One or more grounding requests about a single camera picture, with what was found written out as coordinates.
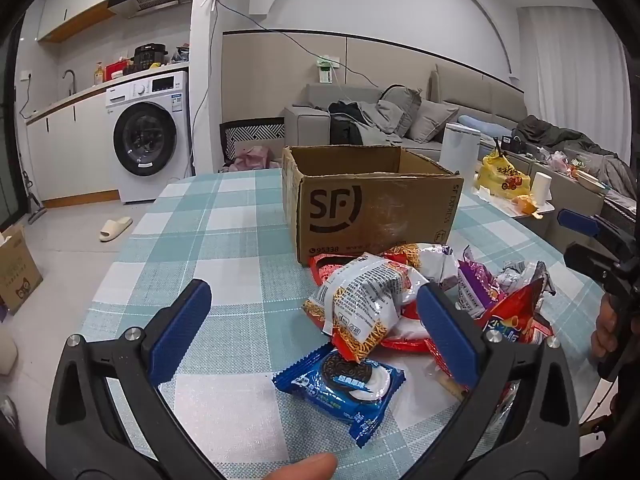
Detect light blue pillow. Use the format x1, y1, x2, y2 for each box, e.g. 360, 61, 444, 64
457, 115, 516, 137

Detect dark grey pillow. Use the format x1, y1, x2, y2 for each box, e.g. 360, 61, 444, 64
379, 85, 423, 136

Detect steel range hood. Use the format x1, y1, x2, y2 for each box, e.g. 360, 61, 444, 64
107, 0, 193, 20

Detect small printed cardboard box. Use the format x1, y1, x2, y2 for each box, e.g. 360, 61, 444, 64
0, 225, 43, 313

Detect red and white snack packet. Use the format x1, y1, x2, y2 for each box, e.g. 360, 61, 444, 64
309, 254, 362, 287
381, 304, 451, 367

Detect person's right hand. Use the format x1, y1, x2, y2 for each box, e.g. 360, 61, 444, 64
591, 291, 621, 361

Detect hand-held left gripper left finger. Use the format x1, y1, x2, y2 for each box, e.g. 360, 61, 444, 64
46, 279, 226, 480

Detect white kitchen counter cabinet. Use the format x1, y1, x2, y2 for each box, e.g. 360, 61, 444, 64
25, 87, 121, 208

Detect black pressure cooker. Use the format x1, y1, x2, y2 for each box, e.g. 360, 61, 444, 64
132, 43, 167, 70

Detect brown cardboard box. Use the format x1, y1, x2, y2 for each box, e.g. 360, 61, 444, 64
281, 145, 465, 267

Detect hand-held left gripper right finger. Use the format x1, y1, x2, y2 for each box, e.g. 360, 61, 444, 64
402, 282, 581, 480

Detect green white wall panel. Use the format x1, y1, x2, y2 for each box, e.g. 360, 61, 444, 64
316, 57, 341, 84

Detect purple candy packet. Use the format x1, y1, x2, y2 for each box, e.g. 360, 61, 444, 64
456, 246, 507, 318

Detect white noodle snack packet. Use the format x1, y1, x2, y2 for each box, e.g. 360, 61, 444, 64
384, 242, 459, 292
302, 255, 426, 363

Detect white trash bin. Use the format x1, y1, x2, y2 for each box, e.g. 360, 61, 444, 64
440, 122, 482, 178

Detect teal checked tablecloth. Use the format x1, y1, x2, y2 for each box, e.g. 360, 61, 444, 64
80, 167, 608, 480

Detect grey hanging cable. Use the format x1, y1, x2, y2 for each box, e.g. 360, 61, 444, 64
190, 0, 218, 176

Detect white paper roll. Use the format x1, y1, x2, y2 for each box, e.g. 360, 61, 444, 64
530, 171, 552, 207

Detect light grey pillow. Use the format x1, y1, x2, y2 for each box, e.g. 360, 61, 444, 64
407, 100, 460, 143

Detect blue cookie packet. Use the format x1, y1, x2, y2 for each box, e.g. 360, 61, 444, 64
272, 344, 407, 448

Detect black patterned laundry basket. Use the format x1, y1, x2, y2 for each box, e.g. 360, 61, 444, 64
220, 117, 286, 173

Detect white curtain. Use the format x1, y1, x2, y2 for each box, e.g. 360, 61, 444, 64
517, 7, 636, 151

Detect dark green jacket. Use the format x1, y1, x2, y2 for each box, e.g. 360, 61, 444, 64
515, 115, 632, 187

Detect yellow plastic bag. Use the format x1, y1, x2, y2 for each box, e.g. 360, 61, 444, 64
475, 147, 533, 196

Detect clear pastry packet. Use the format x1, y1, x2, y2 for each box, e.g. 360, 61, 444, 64
424, 359, 472, 402

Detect red chip bag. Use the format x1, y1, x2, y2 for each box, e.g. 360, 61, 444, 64
477, 277, 554, 346

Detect silver snack packet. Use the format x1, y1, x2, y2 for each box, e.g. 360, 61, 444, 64
500, 260, 557, 297

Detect beige slipper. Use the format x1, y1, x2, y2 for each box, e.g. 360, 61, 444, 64
99, 216, 133, 242

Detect beige sofa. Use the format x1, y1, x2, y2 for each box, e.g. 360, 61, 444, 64
284, 62, 531, 171

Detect stick vacuum cleaner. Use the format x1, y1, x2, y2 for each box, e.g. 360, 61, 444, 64
20, 170, 48, 225

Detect dark glass door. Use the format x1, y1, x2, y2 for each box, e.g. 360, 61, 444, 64
0, 35, 28, 233

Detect person's left hand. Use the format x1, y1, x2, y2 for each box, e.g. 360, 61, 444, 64
260, 452, 338, 480

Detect black jacket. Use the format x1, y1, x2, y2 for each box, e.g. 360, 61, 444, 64
327, 101, 364, 147

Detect pink cloth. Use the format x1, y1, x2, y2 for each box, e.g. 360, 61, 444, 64
227, 146, 281, 173

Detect white upper kitchen cabinets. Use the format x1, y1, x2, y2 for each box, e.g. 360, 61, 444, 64
37, 0, 198, 43

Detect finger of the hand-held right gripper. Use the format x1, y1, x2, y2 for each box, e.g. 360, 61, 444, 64
563, 241, 626, 291
556, 208, 633, 266

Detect white washing machine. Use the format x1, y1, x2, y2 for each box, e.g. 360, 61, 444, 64
105, 71, 193, 205

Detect grey hooded jacket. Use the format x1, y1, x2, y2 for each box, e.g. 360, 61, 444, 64
350, 100, 402, 137

